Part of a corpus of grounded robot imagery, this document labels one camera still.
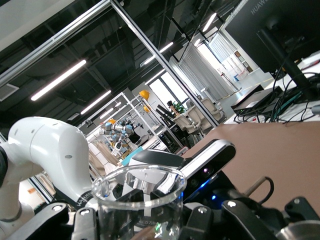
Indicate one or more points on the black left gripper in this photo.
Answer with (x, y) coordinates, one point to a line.
(220, 192)

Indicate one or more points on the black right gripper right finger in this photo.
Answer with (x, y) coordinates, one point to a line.
(240, 220)

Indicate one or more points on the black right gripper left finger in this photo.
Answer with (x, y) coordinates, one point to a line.
(85, 225)

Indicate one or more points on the small clear glass beaker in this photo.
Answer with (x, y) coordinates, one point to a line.
(112, 220)

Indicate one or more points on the steel double-ended jigger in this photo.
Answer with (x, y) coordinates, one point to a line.
(300, 233)

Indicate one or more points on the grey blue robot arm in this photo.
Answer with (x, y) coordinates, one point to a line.
(117, 130)

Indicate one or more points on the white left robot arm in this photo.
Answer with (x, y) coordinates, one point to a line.
(50, 150)

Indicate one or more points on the brown table cover mat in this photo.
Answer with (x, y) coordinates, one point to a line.
(275, 155)

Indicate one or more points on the white office chair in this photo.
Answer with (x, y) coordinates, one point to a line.
(186, 122)
(210, 107)

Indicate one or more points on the green potted plant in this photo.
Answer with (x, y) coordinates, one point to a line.
(178, 107)

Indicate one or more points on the flat black electronics box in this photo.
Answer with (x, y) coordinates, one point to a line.
(252, 100)

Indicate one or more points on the white metal shelving rack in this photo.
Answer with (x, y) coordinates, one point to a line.
(140, 117)

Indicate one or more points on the yellow hard hat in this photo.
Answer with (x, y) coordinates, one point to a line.
(146, 108)
(144, 94)

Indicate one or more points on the grey vertical window blinds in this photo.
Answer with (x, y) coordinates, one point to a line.
(205, 70)

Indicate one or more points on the long ceiling light tube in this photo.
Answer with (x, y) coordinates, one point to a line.
(209, 22)
(96, 102)
(160, 52)
(58, 80)

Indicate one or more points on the ceiling air vent grille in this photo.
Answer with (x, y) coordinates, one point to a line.
(7, 92)

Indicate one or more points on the black computer monitor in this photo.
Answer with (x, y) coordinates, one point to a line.
(275, 25)

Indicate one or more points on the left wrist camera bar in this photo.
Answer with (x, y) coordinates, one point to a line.
(212, 160)

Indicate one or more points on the aluminium cell frame post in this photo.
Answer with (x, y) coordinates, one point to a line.
(160, 57)

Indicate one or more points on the aluminium cell frame beam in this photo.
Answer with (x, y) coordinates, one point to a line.
(50, 41)

